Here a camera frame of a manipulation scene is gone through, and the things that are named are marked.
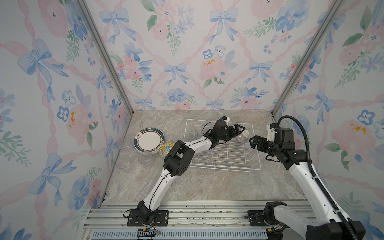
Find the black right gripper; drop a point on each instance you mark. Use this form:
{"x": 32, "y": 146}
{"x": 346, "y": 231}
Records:
{"x": 255, "y": 142}

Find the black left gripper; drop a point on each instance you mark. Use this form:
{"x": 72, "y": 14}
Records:
{"x": 236, "y": 129}

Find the blue yellow patterned bowl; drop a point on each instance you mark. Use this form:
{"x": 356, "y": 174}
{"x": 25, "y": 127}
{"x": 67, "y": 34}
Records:
{"x": 165, "y": 149}

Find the white plate dark underside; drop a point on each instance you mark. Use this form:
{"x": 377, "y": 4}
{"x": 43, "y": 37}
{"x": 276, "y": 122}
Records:
{"x": 149, "y": 140}

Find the clear faceted glass front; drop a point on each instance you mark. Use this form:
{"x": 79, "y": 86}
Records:
{"x": 145, "y": 158}

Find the clear faceted glass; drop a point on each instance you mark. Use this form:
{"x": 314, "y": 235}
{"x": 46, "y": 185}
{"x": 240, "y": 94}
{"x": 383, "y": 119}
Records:
{"x": 125, "y": 143}
{"x": 123, "y": 161}
{"x": 145, "y": 158}

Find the clear faceted glass back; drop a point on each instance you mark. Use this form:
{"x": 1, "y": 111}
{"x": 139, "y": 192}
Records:
{"x": 125, "y": 143}

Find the purple striped bowl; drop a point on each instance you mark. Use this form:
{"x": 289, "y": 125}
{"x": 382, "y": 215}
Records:
{"x": 243, "y": 137}

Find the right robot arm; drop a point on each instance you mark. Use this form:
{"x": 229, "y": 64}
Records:
{"x": 332, "y": 222}

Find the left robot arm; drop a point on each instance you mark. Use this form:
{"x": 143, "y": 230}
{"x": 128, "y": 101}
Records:
{"x": 176, "y": 163}

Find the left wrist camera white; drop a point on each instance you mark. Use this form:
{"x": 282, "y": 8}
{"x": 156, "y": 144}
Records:
{"x": 226, "y": 120}

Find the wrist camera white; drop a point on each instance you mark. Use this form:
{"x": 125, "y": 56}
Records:
{"x": 271, "y": 132}
{"x": 226, "y": 120}

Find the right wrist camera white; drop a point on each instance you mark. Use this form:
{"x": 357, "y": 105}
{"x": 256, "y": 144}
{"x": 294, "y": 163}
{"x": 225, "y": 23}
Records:
{"x": 271, "y": 132}

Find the white wire dish rack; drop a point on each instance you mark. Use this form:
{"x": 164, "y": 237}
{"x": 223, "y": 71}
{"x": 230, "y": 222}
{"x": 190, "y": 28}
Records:
{"x": 230, "y": 156}

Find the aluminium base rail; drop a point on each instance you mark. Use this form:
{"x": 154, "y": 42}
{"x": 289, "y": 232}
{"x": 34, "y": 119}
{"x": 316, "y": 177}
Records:
{"x": 204, "y": 220}

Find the left aluminium corner post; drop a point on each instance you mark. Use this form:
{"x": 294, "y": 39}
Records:
{"x": 95, "y": 34}

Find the aluminium corner post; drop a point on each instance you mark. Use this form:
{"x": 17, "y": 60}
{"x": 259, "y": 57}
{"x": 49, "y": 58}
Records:
{"x": 321, "y": 32}
{"x": 95, "y": 34}

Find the right aluminium corner post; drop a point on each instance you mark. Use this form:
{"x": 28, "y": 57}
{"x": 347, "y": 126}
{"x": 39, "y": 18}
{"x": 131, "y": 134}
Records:
{"x": 321, "y": 32}

